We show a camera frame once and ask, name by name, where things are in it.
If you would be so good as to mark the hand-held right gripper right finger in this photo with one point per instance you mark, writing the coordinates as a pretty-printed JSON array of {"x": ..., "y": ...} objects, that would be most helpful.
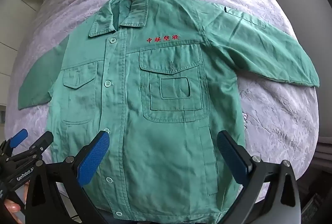
[{"x": 230, "y": 157}]

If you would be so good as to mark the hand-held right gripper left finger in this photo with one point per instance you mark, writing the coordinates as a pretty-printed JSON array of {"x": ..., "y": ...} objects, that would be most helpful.
[{"x": 95, "y": 157}]

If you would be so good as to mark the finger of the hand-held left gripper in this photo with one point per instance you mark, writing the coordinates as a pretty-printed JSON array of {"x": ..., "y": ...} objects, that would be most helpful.
[
  {"x": 20, "y": 137},
  {"x": 42, "y": 142}
]

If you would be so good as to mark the green work jacket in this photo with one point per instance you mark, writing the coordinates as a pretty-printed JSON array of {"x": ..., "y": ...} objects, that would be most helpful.
[{"x": 160, "y": 109}]

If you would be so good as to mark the person's left hand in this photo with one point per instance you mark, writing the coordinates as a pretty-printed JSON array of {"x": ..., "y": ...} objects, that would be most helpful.
[{"x": 11, "y": 205}]

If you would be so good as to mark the grey fuzzy blanket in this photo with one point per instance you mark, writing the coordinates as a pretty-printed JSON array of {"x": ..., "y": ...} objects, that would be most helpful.
[{"x": 272, "y": 115}]

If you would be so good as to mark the dark bedside furniture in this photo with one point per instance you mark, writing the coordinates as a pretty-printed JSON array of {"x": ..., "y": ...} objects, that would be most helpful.
[{"x": 317, "y": 187}]

